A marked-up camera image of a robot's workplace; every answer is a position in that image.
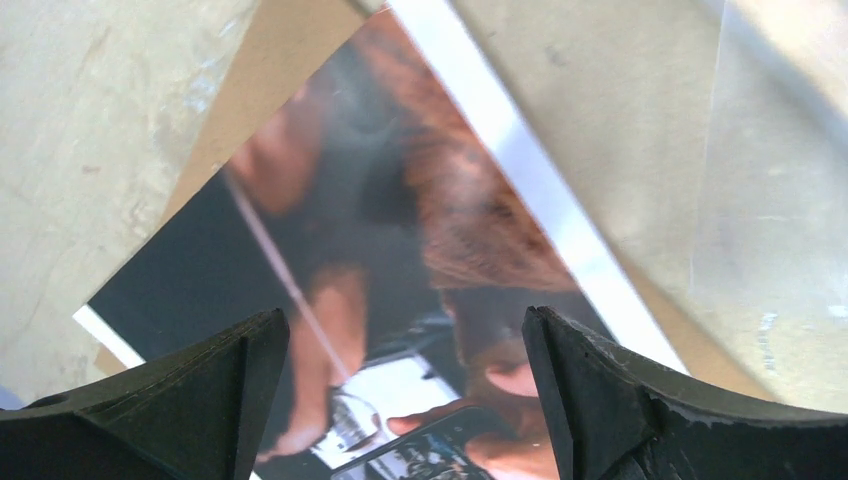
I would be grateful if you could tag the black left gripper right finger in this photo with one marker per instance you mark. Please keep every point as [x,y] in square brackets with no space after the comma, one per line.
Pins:
[612,413]

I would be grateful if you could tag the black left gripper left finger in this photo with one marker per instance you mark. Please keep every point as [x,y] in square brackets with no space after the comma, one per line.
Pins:
[198,413]

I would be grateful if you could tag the clear acrylic frame sheet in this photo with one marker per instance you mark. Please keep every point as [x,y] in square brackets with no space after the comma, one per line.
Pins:
[770,252]

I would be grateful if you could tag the glossy printed photo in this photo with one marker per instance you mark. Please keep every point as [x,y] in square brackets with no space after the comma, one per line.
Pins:
[401,212]

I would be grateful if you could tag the brown cardboard backing board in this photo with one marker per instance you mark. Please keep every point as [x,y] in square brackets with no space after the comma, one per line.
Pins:
[617,91]

